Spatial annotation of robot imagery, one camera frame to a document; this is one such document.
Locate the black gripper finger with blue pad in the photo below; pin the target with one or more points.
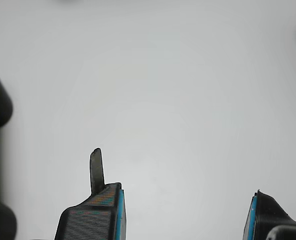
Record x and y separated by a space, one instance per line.
263 215
87 222

